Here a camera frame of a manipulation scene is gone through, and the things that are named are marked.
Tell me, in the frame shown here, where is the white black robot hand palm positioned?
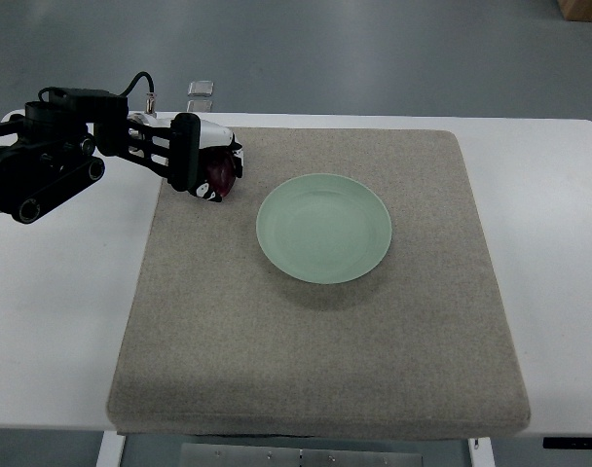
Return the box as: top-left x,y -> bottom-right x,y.
129,113 -> 234,149

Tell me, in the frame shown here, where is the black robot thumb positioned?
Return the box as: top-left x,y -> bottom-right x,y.
192,181 -> 223,201

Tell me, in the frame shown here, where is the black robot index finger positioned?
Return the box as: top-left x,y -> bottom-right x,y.
228,136 -> 244,178

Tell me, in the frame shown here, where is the dark red apple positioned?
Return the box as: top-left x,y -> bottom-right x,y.
202,149 -> 241,198

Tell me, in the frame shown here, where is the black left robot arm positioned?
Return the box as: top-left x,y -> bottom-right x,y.
0,71 -> 244,224

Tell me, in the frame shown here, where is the lower clear floor plate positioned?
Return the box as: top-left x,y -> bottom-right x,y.
186,99 -> 213,113

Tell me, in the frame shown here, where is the clear floor plate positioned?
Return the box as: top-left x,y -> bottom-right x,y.
186,99 -> 213,113
188,80 -> 214,96

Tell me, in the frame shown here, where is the upper clear floor plate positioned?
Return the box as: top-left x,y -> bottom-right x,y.
188,80 -> 214,96

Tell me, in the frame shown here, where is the light green plate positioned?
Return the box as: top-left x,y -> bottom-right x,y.
256,173 -> 392,285

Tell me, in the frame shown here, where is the beige fabric mat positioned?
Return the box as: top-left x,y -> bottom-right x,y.
106,127 -> 531,440

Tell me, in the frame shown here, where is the white left table leg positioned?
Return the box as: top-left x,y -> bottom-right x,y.
95,431 -> 127,467

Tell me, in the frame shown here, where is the white table leg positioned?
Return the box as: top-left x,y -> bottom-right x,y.
467,438 -> 496,467
95,431 -> 127,467

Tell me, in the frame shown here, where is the white right table leg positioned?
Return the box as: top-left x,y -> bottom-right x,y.
467,438 -> 496,467

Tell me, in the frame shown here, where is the black table control panel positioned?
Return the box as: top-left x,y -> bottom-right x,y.
542,437 -> 592,450

